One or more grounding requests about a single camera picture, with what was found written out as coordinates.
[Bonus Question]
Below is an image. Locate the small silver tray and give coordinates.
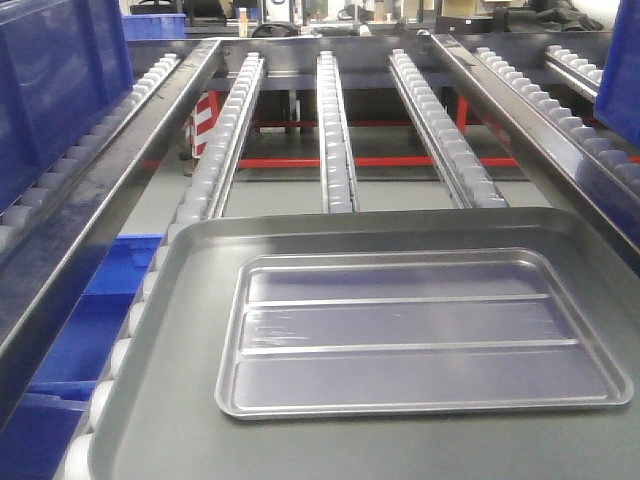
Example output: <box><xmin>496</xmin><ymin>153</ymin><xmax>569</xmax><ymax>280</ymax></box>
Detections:
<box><xmin>215</xmin><ymin>247</ymin><xmax>634</xmax><ymax>419</ymax></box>

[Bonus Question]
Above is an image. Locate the large grey metal tray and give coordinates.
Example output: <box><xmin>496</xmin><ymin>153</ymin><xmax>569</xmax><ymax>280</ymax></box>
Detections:
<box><xmin>89</xmin><ymin>208</ymin><xmax>639</xmax><ymax>479</ymax></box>

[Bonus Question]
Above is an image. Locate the middle white roller track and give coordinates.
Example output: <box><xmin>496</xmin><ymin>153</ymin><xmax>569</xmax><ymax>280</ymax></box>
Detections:
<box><xmin>316</xmin><ymin>51</ymin><xmax>359</xmax><ymax>213</ymax></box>

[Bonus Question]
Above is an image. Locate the white roller track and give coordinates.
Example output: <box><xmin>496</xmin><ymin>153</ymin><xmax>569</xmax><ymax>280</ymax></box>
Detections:
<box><xmin>55</xmin><ymin>52</ymin><xmax>265</xmax><ymax>479</ymax></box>
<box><xmin>389</xmin><ymin>49</ymin><xmax>508</xmax><ymax>208</ymax></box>
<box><xmin>316</xmin><ymin>51</ymin><xmax>359</xmax><ymax>213</ymax></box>

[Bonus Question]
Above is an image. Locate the left white roller track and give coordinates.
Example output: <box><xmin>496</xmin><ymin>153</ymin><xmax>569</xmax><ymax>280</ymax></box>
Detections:
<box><xmin>55</xmin><ymin>52</ymin><xmax>265</xmax><ymax>479</ymax></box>

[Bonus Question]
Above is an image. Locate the right white roller track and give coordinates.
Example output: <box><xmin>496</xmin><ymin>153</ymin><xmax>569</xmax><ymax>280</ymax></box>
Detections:
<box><xmin>389</xmin><ymin>49</ymin><xmax>508</xmax><ymax>208</ymax></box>

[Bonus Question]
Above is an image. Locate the far left roller track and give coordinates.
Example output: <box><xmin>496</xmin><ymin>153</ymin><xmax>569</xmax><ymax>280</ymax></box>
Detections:
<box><xmin>1</xmin><ymin>53</ymin><xmax>180</xmax><ymax>252</ymax></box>

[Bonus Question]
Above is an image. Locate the distant blue bin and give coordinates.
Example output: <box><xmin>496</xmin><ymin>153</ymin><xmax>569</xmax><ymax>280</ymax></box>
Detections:
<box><xmin>122</xmin><ymin>14</ymin><xmax>186</xmax><ymax>41</ymax></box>

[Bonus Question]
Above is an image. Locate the blue bin upper left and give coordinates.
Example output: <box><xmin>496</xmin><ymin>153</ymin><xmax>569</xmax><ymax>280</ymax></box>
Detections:
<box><xmin>1</xmin><ymin>1</ymin><xmax>133</xmax><ymax>208</ymax></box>

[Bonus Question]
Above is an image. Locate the far right roller track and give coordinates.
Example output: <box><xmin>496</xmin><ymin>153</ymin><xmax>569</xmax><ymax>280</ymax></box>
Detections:
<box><xmin>474</xmin><ymin>47</ymin><xmax>639</xmax><ymax>198</ymax></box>

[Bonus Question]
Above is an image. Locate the blue bin upper right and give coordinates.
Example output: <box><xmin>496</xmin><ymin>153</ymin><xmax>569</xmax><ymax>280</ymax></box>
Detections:
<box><xmin>594</xmin><ymin>0</ymin><xmax>640</xmax><ymax>147</ymax></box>

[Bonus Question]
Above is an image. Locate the blue bin lower left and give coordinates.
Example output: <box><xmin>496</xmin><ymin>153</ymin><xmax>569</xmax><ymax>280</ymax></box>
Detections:
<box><xmin>1</xmin><ymin>234</ymin><xmax>161</xmax><ymax>479</ymax></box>

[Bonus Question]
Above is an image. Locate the red white striped post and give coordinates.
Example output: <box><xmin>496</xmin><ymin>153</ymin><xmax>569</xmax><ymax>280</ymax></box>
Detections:
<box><xmin>185</xmin><ymin>92</ymin><xmax>214</xmax><ymax>158</ymax></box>

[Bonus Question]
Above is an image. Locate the red steel floor frame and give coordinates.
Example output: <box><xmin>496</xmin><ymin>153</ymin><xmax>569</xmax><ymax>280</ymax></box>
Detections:
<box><xmin>139</xmin><ymin>89</ymin><xmax>640</xmax><ymax>171</ymax></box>

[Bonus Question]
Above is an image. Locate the right steel divider rail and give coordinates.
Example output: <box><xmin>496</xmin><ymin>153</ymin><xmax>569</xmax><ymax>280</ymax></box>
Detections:
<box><xmin>429</xmin><ymin>35</ymin><xmax>639</xmax><ymax>272</ymax></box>

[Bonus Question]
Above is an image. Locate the steel divider rail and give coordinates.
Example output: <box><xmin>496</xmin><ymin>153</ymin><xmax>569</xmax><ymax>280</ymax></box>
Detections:
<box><xmin>429</xmin><ymin>35</ymin><xmax>639</xmax><ymax>272</ymax></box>
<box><xmin>1</xmin><ymin>39</ymin><xmax>221</xmax><ymax>420</ymax></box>

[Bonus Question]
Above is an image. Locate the left steel divider rail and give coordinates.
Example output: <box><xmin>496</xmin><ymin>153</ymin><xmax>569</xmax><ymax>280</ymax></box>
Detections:
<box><xmin>1</xmin><ymin>39</ymin><xmax>221</xmax><ymax>420</ymax></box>

